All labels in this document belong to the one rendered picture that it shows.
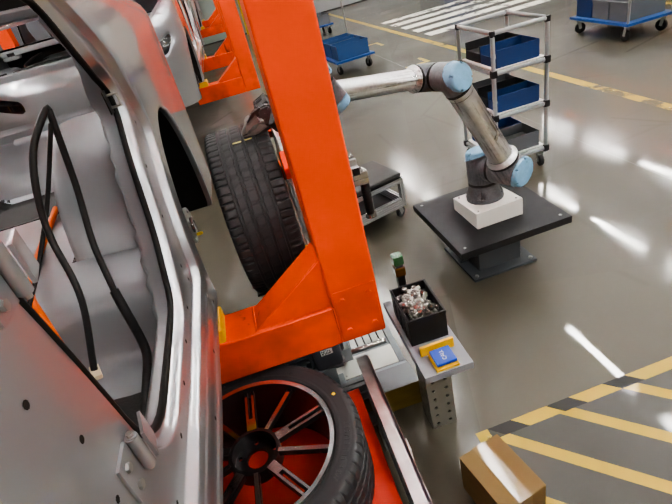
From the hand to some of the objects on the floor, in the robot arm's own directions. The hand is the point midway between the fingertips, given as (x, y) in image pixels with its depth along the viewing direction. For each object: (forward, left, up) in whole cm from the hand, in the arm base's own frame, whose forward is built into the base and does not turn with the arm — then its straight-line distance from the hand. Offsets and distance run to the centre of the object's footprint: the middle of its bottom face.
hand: (245, 134), depth 171 cm
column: (-31, +43, -122) cm, 133 cm away
